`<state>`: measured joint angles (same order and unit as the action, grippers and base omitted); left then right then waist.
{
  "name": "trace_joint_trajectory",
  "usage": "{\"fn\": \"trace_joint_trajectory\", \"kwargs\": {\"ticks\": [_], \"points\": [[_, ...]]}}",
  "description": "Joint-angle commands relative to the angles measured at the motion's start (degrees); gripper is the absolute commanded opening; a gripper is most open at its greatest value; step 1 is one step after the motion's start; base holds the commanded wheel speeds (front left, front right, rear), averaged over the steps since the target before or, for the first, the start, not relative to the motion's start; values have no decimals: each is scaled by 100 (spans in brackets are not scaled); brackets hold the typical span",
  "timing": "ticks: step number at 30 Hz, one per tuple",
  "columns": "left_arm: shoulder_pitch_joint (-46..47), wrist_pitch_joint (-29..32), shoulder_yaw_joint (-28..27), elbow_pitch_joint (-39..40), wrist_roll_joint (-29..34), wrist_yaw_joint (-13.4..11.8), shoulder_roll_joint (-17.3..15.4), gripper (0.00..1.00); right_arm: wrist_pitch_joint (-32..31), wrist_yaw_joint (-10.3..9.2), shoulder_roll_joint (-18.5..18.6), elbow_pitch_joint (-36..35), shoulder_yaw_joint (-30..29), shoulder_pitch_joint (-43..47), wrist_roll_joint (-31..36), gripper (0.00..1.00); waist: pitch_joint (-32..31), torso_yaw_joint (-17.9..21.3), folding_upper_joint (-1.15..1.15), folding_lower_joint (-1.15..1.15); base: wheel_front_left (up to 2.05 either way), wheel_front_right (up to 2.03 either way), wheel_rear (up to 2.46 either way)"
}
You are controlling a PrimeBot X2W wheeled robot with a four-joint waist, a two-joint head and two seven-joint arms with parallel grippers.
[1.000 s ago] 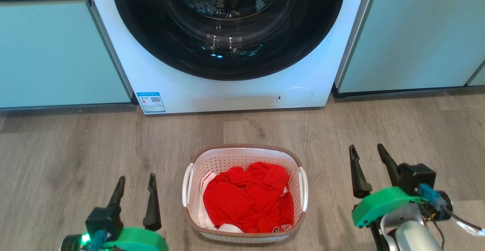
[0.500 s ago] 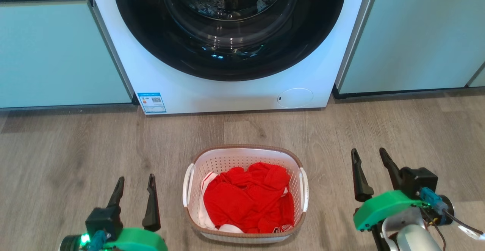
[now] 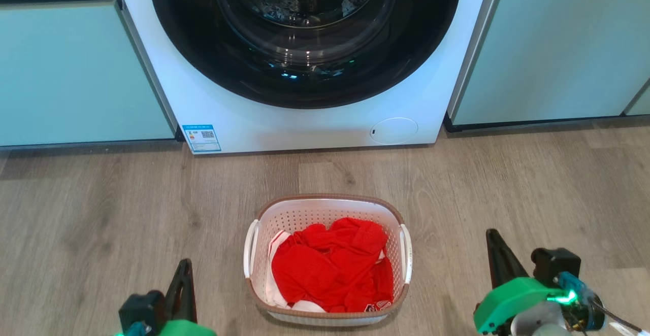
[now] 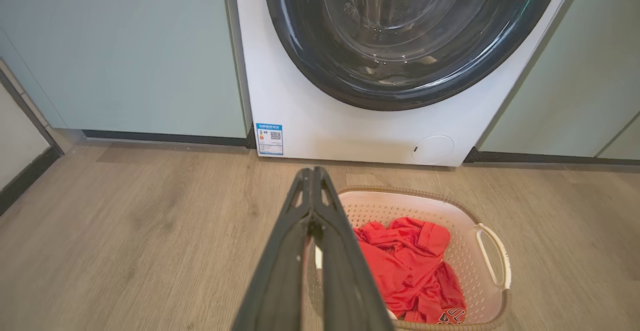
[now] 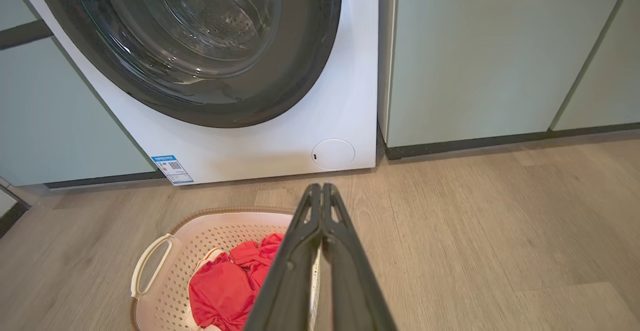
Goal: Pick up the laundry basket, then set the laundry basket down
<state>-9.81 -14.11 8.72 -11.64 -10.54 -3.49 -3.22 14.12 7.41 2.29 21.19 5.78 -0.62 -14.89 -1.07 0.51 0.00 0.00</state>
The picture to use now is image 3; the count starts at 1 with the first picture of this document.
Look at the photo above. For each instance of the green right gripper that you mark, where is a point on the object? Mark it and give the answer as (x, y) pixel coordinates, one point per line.
(508, 298)

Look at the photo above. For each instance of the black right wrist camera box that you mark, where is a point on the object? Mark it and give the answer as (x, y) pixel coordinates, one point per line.
(556, 262)

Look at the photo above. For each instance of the pale green tall cabinet door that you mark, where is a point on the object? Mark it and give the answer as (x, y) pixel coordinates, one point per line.
(558, 46)

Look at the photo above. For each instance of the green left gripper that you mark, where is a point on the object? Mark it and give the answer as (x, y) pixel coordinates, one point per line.
(188, 329)

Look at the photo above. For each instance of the white front-load washing machine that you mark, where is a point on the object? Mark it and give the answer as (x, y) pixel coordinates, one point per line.
(254, 128)

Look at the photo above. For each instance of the blue energy label sticker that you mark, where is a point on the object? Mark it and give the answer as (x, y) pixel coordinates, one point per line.
(201, 138)

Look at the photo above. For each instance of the pale green narrow cabinet panel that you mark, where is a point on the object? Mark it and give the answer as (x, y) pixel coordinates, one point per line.
(640, 105)

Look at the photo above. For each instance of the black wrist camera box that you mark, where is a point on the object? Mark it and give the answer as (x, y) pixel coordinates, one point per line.
(142, 308)
(556, 262)

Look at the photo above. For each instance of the black round washing machine door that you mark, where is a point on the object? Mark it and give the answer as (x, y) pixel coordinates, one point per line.
(203, 52)

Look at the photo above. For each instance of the red garment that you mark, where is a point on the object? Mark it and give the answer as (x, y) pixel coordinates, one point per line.
(330, 270)

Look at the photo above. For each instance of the white perforated laundry basket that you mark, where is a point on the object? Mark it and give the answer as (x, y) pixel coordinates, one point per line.
(304, 214)

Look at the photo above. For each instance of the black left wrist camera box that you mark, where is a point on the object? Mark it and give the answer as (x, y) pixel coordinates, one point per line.
(142, 308)

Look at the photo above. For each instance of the round white filter cover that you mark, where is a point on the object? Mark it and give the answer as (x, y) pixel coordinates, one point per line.
(395, 131)

